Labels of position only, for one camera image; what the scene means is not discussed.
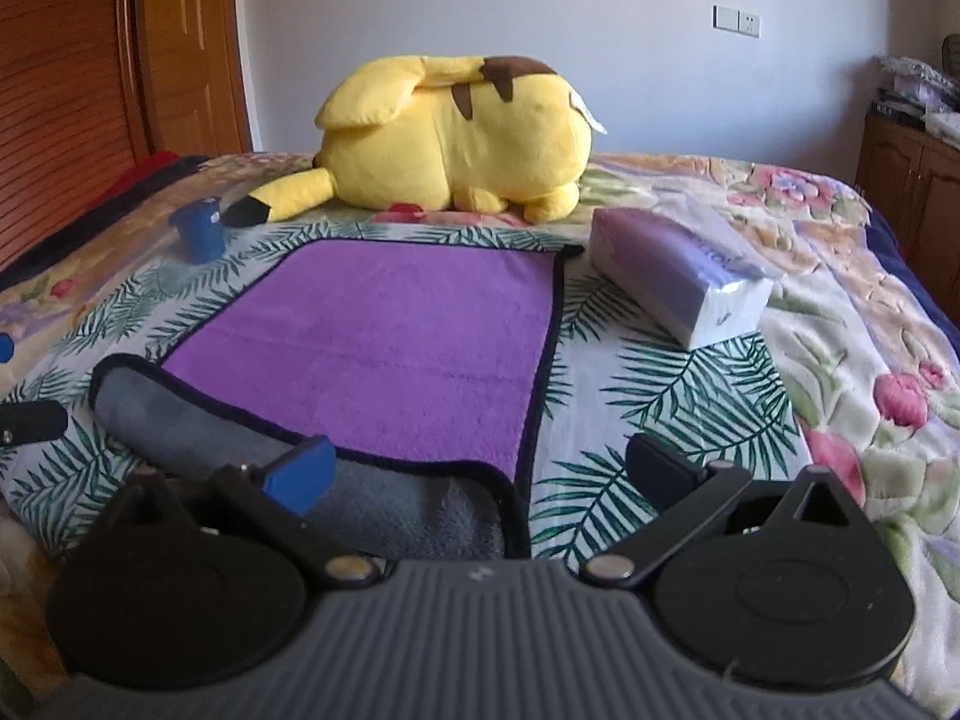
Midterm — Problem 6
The wooden wardrobe door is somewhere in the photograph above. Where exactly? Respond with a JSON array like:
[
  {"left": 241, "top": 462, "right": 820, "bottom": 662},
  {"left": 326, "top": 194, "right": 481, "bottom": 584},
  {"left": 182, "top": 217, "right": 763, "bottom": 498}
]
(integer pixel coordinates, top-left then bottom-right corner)
[{"left": 2, "top": 0, "right": 252, "bottom": 263}]

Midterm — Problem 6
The purple and grey towel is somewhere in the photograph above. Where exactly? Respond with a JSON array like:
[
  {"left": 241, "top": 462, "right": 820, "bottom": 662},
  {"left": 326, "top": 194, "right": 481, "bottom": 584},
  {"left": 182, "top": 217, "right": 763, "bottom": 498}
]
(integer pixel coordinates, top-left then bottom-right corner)
[{"left": 89, "top": 239, "right": 576, "bottom": 561}]

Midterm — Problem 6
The blue plastic cup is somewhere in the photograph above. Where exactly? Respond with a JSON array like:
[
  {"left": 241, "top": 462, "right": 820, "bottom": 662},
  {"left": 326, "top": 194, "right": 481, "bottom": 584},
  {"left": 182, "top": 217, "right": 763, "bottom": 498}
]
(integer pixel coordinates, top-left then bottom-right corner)
[{"left": 169, "top": 197, "right": 226, "bottom": 265}]

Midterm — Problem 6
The floral bed blanket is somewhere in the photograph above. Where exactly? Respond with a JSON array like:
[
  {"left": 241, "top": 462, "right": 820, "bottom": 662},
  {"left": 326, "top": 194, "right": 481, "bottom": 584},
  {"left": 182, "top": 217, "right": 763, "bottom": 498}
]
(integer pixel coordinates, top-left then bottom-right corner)
[{"left": 2, "top": 153, "right": 958, "bottom": 718}]

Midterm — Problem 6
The wooden side cabinet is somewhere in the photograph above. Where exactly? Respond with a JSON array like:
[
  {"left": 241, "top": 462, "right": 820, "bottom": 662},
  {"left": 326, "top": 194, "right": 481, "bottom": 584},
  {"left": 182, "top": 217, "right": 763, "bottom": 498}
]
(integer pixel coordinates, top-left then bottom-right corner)
[{"left": 854, "top": 114, "right": 958, "bottom": 323}]

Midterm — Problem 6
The white wall switch socket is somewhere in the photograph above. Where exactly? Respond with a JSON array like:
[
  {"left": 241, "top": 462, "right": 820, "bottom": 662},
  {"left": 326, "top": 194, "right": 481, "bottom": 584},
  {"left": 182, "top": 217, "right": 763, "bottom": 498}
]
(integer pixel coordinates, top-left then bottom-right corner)
[{"left": 713, "top": 5, "right": 761, "bottom": 39}]

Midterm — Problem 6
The red and dark blanket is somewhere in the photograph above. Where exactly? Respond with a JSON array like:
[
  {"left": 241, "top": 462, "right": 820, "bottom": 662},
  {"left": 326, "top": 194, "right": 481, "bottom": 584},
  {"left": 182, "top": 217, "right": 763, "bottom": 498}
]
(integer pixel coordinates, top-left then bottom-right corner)
[{"left": 2, "top": 151, "right": 208, "bottom": 289}]

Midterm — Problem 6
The clutter pile on cabinet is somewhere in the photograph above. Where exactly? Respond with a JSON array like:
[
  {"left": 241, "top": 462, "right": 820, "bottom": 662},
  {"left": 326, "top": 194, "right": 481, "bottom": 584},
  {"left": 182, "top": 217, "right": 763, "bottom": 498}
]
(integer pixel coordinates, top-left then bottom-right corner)
[{"left": 871, "top": 32, "right": 960, "bottom": 148}]

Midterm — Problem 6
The yellow Pikachu plush toy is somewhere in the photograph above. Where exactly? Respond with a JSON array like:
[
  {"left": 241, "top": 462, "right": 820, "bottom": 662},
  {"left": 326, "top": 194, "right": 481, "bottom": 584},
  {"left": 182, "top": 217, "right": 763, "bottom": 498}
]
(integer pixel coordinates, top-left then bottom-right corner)
[{"left": 221, "top": 55, "right": 604, "bottom": 227}]

